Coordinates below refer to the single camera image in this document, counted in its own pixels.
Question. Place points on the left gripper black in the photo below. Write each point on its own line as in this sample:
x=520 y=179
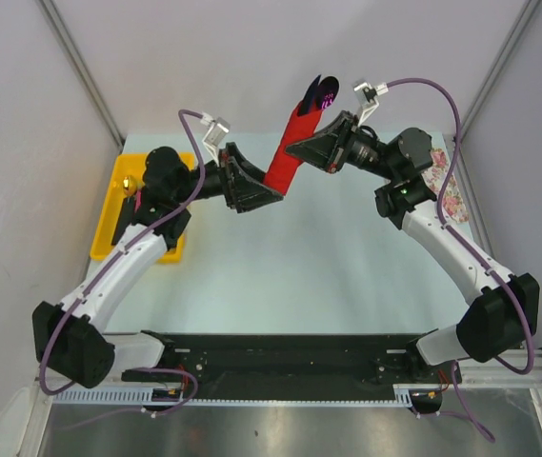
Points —
x=243 y=184

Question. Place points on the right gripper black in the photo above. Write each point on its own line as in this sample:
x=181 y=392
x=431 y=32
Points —
x=330 y=148

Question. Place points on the purple plastic spoon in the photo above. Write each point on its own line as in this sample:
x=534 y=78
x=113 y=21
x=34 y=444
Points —
x=326 y=92

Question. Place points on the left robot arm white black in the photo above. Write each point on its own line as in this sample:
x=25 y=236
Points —
x=70 y=337

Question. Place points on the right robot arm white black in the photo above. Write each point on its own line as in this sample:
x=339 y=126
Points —
x=502 y=307

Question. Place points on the pink napkin roll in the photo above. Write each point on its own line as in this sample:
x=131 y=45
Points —
x=137 y=200

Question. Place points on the black napkin roll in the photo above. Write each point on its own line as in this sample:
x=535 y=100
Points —
x=125 y=215

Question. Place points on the yellow plastic tray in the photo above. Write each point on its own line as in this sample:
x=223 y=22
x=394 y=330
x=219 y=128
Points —
x=128 y=165

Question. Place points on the gold spoon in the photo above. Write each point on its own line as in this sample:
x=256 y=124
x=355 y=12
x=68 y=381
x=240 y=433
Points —
x=130 y=185

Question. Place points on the floral placemat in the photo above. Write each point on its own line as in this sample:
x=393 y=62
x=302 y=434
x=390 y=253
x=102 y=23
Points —
x=435 y=176

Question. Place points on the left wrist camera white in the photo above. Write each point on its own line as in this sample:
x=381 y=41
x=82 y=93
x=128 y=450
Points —
x=217 y=129

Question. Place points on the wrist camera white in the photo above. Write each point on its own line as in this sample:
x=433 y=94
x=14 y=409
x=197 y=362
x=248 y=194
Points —
x=368 y=99
x=217 y=129

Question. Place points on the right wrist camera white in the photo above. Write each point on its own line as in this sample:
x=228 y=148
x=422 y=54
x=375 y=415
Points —
x=368 y=99

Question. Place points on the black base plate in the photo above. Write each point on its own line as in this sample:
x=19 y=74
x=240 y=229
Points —
x=301 y=390

